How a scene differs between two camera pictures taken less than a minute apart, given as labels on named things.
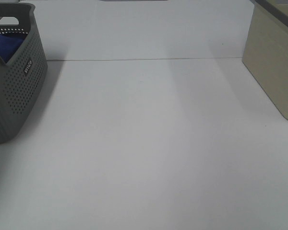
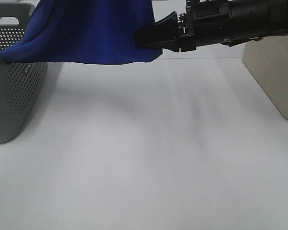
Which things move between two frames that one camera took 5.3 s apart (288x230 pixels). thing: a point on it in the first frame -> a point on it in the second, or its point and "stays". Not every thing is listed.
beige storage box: x=270 y=52 stays
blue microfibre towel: x=4 y=46 -> x=81 y=32
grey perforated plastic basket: x=16 y=86 stays
